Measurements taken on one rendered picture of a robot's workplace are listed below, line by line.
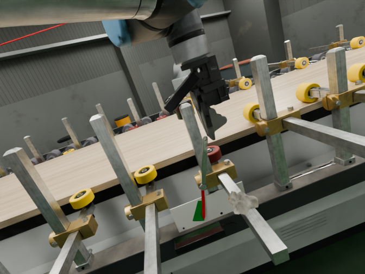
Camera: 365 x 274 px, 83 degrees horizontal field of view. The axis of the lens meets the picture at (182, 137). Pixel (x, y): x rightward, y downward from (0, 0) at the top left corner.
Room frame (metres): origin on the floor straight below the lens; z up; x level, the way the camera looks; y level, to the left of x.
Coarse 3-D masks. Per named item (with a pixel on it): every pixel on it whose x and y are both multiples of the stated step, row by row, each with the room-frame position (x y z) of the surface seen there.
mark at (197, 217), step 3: (198, 201) 0.58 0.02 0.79; (201, 201) 0.58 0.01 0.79; (198, 204) 0.58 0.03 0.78; (201, 204) 0.58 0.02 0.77; (198, 207) 0.58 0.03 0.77; (201, 207) 0.58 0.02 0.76; (198, 210) 0.58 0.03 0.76; (201, 210) 0.58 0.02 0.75; (195, 213) 0.58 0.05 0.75; (198, 213) 0.58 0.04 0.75; (201, 213) 0.58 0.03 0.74; (195, 216) 0.58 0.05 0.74; (198, 216) 0.58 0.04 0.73; (201, 216) 0.58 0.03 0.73; (195, 219) 0.58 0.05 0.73; (198, 219) 0.58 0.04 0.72; (201, 219) 0.58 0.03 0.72
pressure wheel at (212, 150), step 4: (208, 148) 0.69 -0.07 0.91; (212, 148) 0.69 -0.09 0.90; (216, 148) 0.67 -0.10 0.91; (208, 152) 0.68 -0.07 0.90; (212, 152) 0.66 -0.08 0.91; (216, 152) 0.65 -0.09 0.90; (220, 152) 0.66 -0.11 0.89; (208, 156) 0.65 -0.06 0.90; (212, 156) 0.65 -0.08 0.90; (216, 156) 0.65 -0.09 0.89; (220, 156) 0.66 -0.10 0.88; (212, 160) 0.65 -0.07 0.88; (216, 160) 0.65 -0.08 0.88
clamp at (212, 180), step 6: (222, 162) 0.63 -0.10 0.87; (216, 168) 0.61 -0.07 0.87; (222, 168) 0.59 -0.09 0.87; (228, 168) 0.59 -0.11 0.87; (234, 168) 0.59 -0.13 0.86; (198, 174) 0.61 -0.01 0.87; (210, 174) 0.58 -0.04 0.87; (216, 174) 0.59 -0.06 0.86; (228, 174) 0.59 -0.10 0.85; (234, 174) 0.59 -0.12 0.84; (198, 180) 0.59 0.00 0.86; (210, 180) 0.58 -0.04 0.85; (216, 180) 0.59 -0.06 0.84; (198, 186) 0.58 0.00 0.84; (210, 186) 0.58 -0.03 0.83
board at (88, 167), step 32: (320, 64) 1.47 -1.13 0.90; (352, 64) 1.17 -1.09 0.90; (256, 96) 1.22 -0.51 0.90; (288, 96) 1.00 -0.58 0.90; (160, 128) 1.26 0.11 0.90; (224, 128) 0.86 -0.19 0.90; (64, 160) 1.32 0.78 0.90; (96, 160) 1.07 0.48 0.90; (128, 160) 0.89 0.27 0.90; (160, 160) 0.76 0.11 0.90; (0, 192) 1.10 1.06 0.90; (64, 192) 0.78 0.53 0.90; (0, 224) 0.72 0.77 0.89
